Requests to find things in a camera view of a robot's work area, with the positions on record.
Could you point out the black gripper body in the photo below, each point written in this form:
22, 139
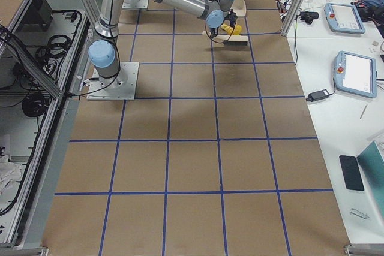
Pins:
232, 19

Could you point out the beige hand brush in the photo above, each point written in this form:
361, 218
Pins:
232, 40

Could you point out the beige plastic dustpan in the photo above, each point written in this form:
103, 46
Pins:
239, 8

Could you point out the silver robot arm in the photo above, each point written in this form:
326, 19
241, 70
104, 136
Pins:
103, 52

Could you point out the crumpled yellow paper ball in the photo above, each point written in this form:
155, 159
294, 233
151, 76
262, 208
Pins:
236, 30

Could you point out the black webcam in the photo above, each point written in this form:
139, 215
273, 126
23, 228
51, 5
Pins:
308, 16

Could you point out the black power adapter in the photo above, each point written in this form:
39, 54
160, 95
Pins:
318, 95

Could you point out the far teach pendant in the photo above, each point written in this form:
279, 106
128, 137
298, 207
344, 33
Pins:
343, 18

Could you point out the teach pendant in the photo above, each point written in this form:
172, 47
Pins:
343, 18
355, 74

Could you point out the near teach pendant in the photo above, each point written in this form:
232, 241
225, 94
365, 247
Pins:
355, 74

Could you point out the black smartphone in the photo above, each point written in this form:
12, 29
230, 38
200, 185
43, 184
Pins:
351, 173

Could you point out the teal laptop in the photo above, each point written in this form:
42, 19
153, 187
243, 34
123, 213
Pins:
370, 161

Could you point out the white crumpled cloth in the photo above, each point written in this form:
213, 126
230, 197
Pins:
10, 171

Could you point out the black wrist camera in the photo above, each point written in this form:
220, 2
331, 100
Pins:
232, 18

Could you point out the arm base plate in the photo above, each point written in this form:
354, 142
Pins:
135, 5
121, 88

